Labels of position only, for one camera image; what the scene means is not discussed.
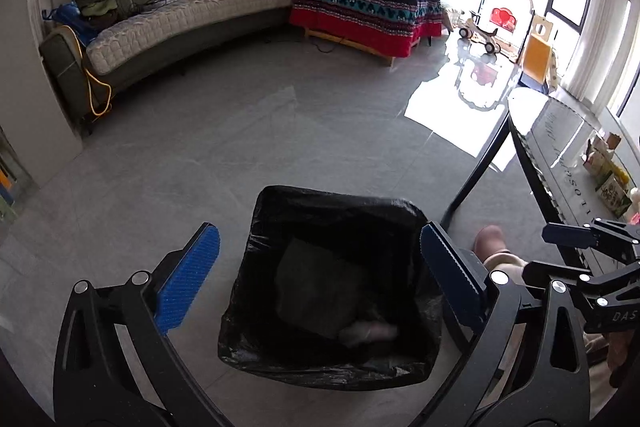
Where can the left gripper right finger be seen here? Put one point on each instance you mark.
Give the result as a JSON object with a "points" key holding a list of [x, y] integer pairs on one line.
{"points": [[556, 389]]}

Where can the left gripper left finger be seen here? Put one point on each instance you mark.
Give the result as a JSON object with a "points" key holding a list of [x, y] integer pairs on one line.
{"points": [[114, 363]]}

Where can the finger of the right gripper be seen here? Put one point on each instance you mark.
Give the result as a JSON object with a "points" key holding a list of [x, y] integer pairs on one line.
{"points": [[615, 239]]}

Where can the brown cardboard box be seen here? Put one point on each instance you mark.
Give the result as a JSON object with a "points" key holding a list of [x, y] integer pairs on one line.
{"points": [[612, 141]]}

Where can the black lined trash bin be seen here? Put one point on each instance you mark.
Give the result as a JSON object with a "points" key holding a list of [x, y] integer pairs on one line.
{"points": [[333, 293]]}

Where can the green snack packet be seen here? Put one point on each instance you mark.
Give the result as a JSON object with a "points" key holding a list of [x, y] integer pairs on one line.
{"points": [[613, 196]]}

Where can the yellow snack package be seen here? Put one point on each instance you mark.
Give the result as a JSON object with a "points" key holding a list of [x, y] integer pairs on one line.
{"points": [[600, 166]]}

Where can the person's pink slipper foot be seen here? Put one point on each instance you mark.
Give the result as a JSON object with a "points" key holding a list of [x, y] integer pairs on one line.
{"points": [[490, 247]]}

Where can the yellow children's slide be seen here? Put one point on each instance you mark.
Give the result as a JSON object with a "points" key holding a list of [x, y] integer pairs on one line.
{"points": [[539, 70]]}

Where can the white side cabinet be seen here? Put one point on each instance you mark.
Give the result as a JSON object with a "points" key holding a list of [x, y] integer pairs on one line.
{"points": [[32, 119]]}

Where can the white ride-on toy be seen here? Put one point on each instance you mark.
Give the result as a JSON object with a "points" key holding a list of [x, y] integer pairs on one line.
{"points": [[469, 29]]}

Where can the table with patterned blanket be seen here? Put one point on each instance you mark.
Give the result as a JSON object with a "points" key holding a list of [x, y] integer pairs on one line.
{"points": [[389, 28]]}

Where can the blue bag on sofa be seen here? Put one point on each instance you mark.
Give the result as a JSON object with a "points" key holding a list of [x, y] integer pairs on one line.
{"points": [[68, 14]]}

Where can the green curved sofa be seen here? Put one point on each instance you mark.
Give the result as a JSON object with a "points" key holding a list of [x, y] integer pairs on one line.
{"points": [[138, 38]]}

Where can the red baby swing frame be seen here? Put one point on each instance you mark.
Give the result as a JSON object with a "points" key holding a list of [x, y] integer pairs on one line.
{"points": [[511, 20]]}

